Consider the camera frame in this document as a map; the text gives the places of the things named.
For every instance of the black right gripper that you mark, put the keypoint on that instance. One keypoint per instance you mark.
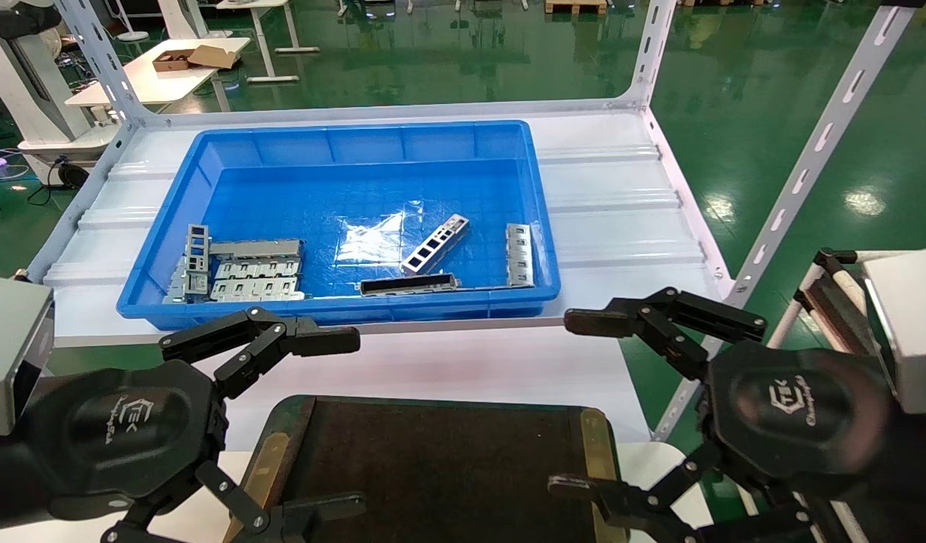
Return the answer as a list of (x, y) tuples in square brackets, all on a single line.
[(802, 415)]

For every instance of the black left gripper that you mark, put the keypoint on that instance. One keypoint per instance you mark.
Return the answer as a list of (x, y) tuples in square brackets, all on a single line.
[(124, 430)]

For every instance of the metal bracket with square holes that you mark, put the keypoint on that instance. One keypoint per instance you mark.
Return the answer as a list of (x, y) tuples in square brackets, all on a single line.
[(436, 245), (197, 260)]

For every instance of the flat slotted metal part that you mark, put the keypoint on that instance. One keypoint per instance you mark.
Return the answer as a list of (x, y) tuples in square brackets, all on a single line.
[(519, 255), (256, 289), (256, 269)]

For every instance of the dark metal channel part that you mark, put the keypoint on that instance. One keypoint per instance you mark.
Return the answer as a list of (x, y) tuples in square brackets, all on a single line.
[(409, 284)]

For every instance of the black tray with gold edges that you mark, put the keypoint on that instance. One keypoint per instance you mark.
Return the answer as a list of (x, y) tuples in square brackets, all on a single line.
[(433, 467)]

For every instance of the long grey metal channel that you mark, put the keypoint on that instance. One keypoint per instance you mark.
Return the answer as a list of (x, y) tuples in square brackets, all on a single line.
[(256, 247)]

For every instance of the white metal shelf rack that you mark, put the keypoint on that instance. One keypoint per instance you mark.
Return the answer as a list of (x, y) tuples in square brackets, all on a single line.
[(614, 226)]

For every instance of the large blue plastic bin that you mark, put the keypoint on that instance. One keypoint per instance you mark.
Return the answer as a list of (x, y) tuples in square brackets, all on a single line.
[(357, 188)]

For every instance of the white desk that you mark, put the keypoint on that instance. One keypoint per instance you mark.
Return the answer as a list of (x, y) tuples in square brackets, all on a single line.
[(263, 38), (146, 83)]

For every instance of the open cardboard box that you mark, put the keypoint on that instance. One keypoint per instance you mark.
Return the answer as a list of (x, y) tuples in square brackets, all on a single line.
[(199, 57)]

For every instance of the white floor stand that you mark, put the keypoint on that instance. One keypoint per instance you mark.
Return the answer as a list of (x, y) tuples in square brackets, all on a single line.
[(131, 34)]

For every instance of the wooden pallet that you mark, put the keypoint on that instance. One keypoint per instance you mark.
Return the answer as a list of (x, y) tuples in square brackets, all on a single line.
[(576, 6)]

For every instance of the grey metal bracket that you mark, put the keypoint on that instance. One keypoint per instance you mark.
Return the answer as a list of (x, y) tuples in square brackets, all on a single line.
[(175, 285)]

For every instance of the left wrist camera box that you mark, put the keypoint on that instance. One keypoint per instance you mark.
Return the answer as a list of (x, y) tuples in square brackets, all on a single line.
[(10, 339)]

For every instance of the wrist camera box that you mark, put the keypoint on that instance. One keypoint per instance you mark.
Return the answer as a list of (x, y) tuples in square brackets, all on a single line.
[(10, 339), (915, 324)]

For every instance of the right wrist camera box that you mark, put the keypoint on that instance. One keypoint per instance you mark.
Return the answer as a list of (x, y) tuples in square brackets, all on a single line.
[(915, 324)]

